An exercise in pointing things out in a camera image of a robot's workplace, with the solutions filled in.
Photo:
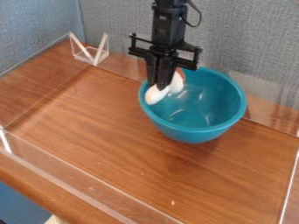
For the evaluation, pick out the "clear acrylic back barrier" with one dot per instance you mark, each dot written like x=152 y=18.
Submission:
x=272 y=102

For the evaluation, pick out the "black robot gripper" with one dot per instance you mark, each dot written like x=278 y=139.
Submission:
x=167 y=42

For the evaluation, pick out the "blue bowl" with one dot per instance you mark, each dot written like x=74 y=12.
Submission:
x=203 y=111

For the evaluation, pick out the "clear acrylic front barrier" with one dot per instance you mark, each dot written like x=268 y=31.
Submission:
x=112 y=202

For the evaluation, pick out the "clear acrylic corner bracket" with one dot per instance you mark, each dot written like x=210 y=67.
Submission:
x=88 y=54

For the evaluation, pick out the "toy mushroom brown cap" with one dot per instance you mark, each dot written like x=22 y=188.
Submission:
x=154 y=94

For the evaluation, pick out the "clear acrylic barrier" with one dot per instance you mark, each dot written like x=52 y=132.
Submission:
x=272 y=102
x=112 y=202

